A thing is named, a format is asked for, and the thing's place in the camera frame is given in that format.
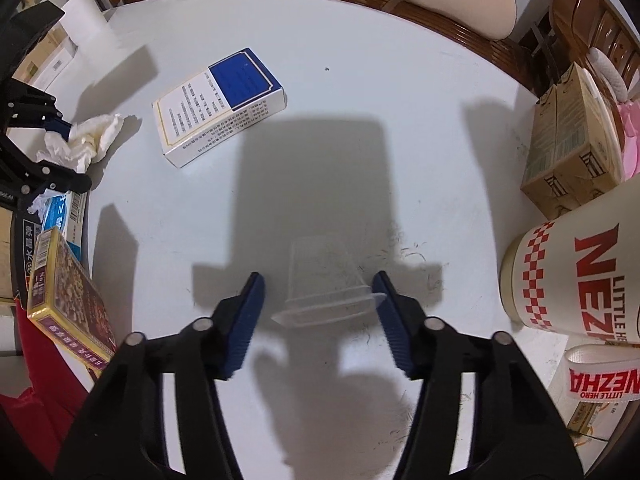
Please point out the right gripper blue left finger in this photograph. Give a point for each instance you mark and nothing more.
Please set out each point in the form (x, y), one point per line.
(238, 317)

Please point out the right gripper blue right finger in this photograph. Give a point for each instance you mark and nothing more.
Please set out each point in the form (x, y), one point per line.
(395, 314)

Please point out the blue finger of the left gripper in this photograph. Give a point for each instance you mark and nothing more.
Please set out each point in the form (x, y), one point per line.
(65, 177)
(58, 126)

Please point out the white tissue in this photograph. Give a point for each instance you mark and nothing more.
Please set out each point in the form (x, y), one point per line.
(87, 143)

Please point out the clear plastic cup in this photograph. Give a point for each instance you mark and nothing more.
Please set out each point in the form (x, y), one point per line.
(324, 285)

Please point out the yellow maroon medicine box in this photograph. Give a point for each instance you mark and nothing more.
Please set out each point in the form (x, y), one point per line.
(65, 305)

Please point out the black carton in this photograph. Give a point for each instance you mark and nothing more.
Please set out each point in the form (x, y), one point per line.
(25, 229)

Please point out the blue cartoon medicine box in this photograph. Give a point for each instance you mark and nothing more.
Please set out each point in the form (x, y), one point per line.
(66, 211)

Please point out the white tissue box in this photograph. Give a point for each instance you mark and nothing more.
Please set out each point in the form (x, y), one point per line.
(48, 60)

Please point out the white paper roll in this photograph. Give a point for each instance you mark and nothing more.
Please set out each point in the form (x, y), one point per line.
(82, 20)

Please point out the white blue medicine box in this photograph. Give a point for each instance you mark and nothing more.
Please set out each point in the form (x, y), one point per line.
(228, 97)

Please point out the large cartoon tumbler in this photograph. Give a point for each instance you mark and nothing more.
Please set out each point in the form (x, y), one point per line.
(578, 275)

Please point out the brown drink cartons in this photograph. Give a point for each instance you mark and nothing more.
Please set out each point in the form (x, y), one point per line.
(574, 155)

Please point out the pink plastic bag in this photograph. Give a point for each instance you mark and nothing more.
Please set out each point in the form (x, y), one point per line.
(630, 116)

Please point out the grey neck pillow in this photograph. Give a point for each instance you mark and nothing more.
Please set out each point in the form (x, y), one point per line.
(604, 66)

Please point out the wooden armchair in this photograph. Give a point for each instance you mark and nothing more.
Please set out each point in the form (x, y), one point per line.
(566, 32)

